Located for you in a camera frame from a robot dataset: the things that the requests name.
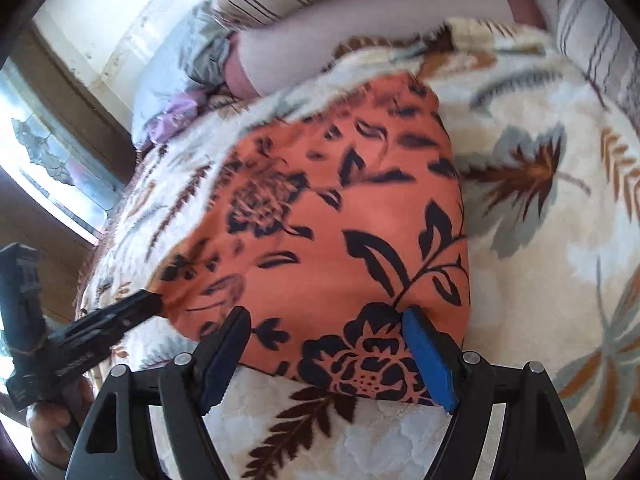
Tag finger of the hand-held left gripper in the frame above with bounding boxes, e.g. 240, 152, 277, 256
95, 290, 166, 342

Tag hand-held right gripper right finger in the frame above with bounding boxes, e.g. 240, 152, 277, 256
401, 306, 588, 480

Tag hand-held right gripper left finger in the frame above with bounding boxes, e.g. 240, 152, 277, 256
65, 306, 252, 480

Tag orange black floral garment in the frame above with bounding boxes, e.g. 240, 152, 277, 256
150, 72, 473, 406

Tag person's left forearm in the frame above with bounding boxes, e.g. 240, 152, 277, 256
29, 447, 71, 480

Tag grey and lilac clothes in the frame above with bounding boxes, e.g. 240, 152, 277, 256
132, 35, 236, 133

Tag person's left hand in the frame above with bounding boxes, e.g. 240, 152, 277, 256
25, 377, 96, 461

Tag cream leaf print blanket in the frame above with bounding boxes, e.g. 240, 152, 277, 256
75, 17, 640, 480

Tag purple floral cloth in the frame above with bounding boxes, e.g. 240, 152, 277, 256
150, 87, 221, 143

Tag grey satin cloth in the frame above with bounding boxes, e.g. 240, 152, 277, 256
187, 0, 238, 81

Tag pink quilted bolster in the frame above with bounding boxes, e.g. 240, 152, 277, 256
225, 0, 546, 98

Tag striped floral pillow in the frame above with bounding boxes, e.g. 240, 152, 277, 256
555, 0, 640, 106

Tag window with wooden frame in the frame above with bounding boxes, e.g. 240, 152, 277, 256
0, 55, 128, 246

